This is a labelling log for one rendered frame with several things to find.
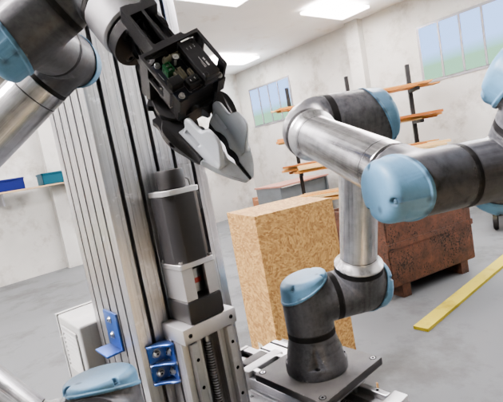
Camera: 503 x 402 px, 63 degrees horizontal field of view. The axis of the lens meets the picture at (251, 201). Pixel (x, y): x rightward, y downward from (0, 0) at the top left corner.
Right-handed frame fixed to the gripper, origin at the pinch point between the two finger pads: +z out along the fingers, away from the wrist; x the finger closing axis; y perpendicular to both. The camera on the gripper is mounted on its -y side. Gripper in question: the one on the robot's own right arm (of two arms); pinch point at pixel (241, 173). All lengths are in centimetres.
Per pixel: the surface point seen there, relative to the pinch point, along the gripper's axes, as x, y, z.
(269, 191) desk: 337, -760, -122
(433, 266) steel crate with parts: 227, -320, 105
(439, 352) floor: 127, -236, 127
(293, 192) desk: 377, -756, -89
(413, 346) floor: 122, -251, 117
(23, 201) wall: -69, -783, -393
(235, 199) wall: 359, -1018, -202
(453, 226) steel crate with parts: 269, -312, 90
